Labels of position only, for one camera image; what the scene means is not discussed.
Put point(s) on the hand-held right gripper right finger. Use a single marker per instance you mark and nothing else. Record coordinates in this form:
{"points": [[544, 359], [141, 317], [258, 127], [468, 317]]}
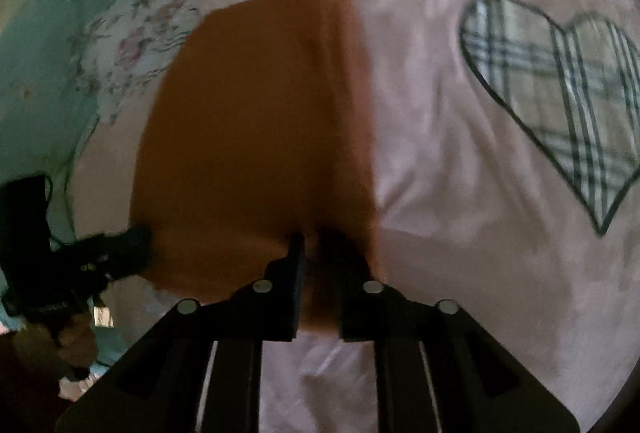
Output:
{"points": [[356, 308]]}

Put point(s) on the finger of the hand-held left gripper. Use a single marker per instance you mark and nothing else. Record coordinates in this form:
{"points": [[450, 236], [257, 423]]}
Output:
{"points": [[125, 250]]}

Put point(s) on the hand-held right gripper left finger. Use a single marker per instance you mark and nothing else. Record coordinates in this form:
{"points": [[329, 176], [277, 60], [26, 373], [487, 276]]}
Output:
{"points": [[294, 298]]}

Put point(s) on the orange knit sweater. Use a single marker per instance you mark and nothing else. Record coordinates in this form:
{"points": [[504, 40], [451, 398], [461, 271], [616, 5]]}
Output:
{"points": [[250, 113]]}

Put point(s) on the person's left hand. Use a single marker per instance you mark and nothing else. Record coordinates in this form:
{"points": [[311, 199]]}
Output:
{"points": [[80, 338]]}

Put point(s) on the pink plaid-heart bed sheet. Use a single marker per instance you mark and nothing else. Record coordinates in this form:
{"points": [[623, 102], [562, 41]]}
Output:
{"points": [[450, 263]]}

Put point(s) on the floral ruffled pillow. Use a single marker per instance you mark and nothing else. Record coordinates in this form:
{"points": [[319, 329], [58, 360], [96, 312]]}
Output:
{"points": [[145, 43]]}

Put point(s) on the teal printed sheet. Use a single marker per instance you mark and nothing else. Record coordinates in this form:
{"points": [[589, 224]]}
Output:
{"points": [[45, 38]]}

